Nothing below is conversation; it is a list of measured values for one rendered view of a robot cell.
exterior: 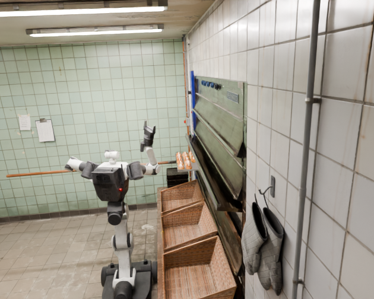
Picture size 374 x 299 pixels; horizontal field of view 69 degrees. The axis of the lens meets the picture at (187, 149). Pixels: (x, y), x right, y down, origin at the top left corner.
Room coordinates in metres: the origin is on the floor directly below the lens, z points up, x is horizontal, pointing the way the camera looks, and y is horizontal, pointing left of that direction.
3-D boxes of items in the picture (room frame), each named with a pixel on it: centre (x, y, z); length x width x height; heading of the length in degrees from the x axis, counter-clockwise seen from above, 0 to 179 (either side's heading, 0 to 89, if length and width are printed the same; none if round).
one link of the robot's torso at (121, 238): (2.26, 0.67, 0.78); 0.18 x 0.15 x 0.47; 94
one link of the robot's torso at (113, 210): (2.19, 0.66, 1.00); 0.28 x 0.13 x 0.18; 4
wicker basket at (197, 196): (2.83, 0.10, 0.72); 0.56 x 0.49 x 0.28; 5
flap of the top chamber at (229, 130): (2.28, -0.22, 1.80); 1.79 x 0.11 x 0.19; 5
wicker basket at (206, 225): (2.23, 0.04, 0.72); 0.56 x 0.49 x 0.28; 7
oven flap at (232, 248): (2.28, -0.22, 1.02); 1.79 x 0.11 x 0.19; 5
